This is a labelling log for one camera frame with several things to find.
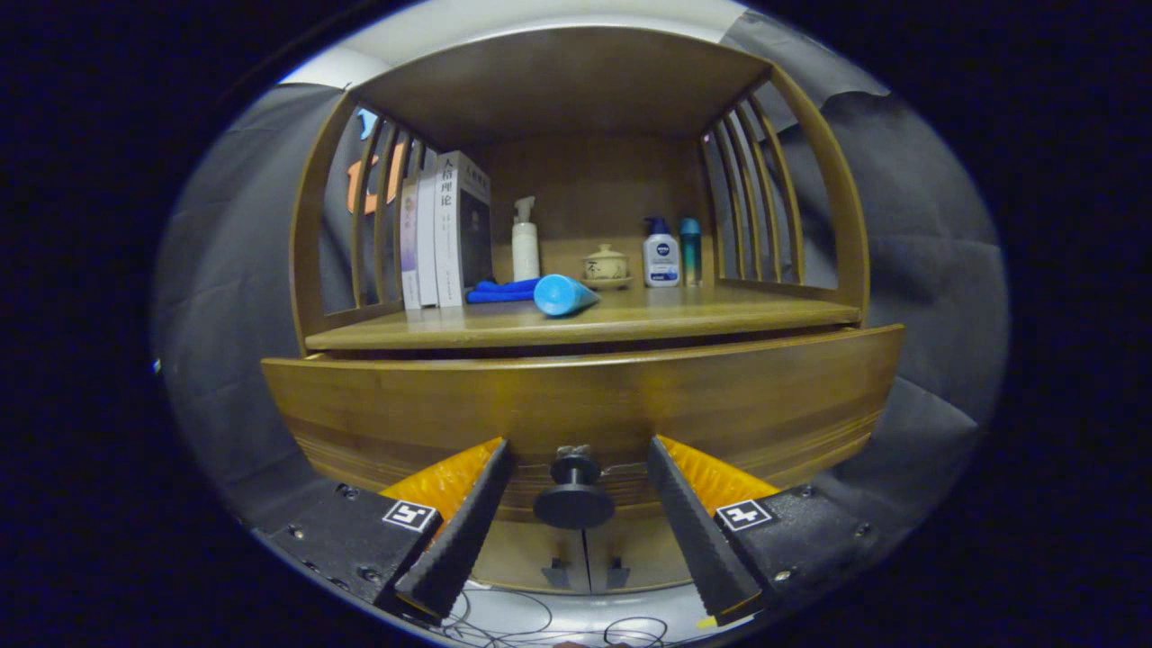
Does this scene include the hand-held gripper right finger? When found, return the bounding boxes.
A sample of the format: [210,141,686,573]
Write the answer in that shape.
[646,435,887,626]

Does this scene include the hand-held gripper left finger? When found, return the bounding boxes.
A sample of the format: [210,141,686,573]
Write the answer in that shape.
[261,436,516,622]

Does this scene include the wooden drawer with dark knob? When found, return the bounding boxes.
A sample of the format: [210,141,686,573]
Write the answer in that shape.
[261,324,905,532]

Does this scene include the blue and white cosmetic tube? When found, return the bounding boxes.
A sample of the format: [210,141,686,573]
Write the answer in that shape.
[533,274,601,318]

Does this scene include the wooden cabinet door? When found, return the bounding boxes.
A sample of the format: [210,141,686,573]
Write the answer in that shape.
[583,522,696,590]
[470,517,590,595]

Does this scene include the wooden countertop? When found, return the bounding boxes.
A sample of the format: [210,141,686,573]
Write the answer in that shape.
[304,283,863,352]

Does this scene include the wooden cabinet with slatted hutch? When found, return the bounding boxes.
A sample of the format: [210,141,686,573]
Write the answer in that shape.
[288,25,872,597]

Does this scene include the blue folded cloth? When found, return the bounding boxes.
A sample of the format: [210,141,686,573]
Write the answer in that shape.
[465,277,544,304]

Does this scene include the white lotion bottle blue cap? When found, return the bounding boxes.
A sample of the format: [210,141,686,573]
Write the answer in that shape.
[643,217,681,288]

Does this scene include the slim teal bottle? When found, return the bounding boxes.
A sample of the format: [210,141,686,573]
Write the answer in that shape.
[679,217,703,288]

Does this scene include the beige lidded tea cup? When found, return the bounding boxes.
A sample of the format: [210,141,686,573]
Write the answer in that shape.
[580,244,633,291]

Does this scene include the white pump bottle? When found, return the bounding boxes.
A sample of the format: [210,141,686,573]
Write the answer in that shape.
[511,196,542,282]

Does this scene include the pale purple book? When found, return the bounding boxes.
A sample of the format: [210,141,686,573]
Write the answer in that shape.
[400,177,422,311]

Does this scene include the white book with dark cover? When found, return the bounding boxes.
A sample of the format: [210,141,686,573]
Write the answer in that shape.
[434,150,494,309]

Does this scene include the black cable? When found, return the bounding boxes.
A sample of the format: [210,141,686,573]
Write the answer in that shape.
[445,585,671,648]

